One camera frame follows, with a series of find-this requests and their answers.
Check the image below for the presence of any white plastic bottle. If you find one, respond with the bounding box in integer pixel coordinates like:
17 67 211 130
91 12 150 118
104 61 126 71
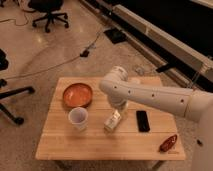
104 110 121 131

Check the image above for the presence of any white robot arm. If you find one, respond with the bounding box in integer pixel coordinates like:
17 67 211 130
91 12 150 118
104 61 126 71
99 66 213 171

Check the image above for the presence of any black smartphone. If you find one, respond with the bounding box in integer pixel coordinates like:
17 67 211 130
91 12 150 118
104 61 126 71
136 111 150 132

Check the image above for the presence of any white rectangular block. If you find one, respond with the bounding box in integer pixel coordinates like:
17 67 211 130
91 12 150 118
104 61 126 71
129 78 141 84

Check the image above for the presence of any white paper cup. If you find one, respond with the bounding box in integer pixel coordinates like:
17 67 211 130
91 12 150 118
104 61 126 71
68 107 88 131

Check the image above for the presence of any wooden table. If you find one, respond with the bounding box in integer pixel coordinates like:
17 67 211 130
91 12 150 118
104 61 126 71
36 77 185 160

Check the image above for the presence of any orange bowl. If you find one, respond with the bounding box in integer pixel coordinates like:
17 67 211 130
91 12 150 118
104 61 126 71
63 83 93 108

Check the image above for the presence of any red snack packet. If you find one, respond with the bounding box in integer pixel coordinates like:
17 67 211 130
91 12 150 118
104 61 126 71
159 135 178 152

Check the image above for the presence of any black floor mat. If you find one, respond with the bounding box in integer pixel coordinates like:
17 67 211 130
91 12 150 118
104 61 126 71
104 28 126 44

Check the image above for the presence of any black office chair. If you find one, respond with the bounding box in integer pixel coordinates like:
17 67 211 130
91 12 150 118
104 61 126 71
28 0 69 33

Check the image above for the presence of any black chair base left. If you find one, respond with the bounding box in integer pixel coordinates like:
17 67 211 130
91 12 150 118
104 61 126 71
0 48 36 126

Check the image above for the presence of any black floor cable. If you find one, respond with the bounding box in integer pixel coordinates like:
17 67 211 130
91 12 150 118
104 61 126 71
0 30 104 81

